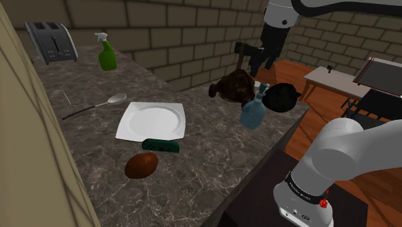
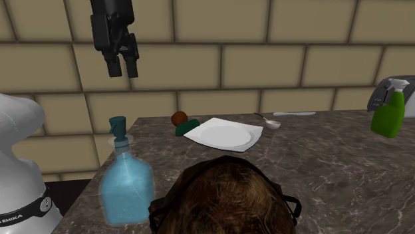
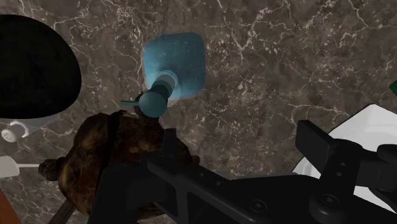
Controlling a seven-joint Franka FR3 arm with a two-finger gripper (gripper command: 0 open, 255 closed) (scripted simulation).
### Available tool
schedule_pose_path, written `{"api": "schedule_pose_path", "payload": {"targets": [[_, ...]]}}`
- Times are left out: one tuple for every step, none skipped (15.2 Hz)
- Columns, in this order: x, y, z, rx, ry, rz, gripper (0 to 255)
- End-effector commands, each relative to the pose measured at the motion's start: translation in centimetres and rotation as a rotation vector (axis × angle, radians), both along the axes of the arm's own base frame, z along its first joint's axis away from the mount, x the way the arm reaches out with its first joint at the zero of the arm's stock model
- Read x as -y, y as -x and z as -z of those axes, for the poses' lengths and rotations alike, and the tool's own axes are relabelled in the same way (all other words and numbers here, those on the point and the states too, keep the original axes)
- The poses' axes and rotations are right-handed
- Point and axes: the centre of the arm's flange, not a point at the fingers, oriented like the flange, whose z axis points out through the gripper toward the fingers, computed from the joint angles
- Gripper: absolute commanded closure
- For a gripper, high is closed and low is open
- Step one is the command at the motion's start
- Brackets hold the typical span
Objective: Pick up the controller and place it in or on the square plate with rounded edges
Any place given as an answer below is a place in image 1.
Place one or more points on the black chair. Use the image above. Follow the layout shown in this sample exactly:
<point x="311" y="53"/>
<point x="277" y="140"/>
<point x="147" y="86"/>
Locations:
<point x="377" y="105"/>

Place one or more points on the dark brown hammer-shaped stick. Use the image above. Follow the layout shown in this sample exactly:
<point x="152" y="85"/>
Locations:
<point x="241" y="48"/>

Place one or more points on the dark green sponge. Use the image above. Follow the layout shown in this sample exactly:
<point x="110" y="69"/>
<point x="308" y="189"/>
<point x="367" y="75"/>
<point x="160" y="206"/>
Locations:
<point x="160" y="146"/>

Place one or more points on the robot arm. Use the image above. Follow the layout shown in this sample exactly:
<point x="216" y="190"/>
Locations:
<point x="345" y="151"/>

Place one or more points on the grey table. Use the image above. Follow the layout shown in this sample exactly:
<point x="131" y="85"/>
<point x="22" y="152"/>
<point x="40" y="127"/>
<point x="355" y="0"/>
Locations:
<point x="333" y="80"/>

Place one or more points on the dark brown lumpy figure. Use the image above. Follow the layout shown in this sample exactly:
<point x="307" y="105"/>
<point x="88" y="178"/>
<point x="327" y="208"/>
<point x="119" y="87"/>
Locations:
<point x="235" y="86"/>

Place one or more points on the black round pot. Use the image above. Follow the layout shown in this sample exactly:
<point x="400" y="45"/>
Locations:
<point x="281" y="98"/>

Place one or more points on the dark grey toaster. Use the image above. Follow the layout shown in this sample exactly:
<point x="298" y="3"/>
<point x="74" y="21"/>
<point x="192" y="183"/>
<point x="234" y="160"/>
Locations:
<point x="53" y="42"/>

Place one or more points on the green spray bottle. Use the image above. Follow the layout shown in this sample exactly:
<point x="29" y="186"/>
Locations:
<point x="107" y="58"/>

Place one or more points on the brown egg-shaped potato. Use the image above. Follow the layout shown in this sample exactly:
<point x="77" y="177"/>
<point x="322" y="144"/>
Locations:
<point x="141" y="165"/>

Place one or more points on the dark panel with white-red frame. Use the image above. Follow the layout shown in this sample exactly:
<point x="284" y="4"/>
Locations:
<point x="381" y="75"/>

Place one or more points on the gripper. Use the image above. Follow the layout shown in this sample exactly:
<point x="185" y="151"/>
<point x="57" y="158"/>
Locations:
<point x="272" y="39"/>

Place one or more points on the white square plate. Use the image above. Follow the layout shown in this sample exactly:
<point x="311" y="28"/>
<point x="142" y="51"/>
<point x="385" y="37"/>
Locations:
<point x="152" y="121"/>

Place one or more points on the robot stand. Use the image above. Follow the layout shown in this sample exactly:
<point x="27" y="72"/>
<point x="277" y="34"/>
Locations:
<point x="260" y="195"/>

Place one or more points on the blue vase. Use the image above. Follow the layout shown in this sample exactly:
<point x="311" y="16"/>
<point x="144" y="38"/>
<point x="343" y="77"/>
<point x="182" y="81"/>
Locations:
<point x="252" y="113"/>

